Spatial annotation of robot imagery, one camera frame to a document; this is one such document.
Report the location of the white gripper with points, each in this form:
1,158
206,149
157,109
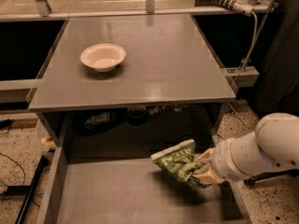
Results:
221,162

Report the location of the green jalapeno chip bag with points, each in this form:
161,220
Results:
178,161

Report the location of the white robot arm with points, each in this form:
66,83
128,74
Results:
273,147

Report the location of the grey cabinet with top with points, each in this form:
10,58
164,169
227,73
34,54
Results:
167,63

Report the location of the open grey top drawer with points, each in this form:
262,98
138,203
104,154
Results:
109,178

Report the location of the black office chair base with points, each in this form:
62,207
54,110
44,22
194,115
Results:
251,181

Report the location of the white paper bowl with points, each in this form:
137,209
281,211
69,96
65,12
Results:
103,57

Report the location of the black floor bar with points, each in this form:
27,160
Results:
31,191

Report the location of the white power strip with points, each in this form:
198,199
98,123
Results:
238,6

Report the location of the metal rail frame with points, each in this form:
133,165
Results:
109,3

